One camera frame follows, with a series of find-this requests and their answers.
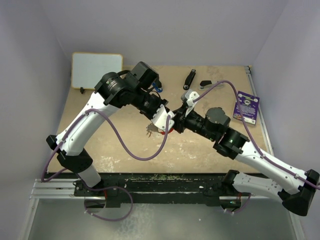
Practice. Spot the blue stapler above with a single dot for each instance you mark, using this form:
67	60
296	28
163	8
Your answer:
157	86

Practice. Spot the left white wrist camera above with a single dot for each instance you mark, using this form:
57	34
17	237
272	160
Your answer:
159	119

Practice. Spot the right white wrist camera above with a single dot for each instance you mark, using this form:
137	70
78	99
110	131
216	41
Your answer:
189	98

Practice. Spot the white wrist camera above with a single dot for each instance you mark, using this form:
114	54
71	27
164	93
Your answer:
159	119
189	98

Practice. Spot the purple card package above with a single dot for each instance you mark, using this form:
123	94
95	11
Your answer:
249	105

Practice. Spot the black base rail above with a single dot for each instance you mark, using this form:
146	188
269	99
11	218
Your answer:
161	188

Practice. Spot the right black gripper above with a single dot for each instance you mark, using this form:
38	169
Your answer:
180	120

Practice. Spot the small whiteboard yellow frame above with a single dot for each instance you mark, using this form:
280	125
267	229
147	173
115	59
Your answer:
87	68

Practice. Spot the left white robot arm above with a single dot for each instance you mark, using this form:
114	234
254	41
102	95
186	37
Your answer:
112	92

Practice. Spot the grey black stapler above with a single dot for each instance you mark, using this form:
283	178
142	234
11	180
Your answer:
207	84

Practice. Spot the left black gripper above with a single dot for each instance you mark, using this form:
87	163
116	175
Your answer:
159	101

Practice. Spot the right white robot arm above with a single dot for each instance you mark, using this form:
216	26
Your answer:
294	188

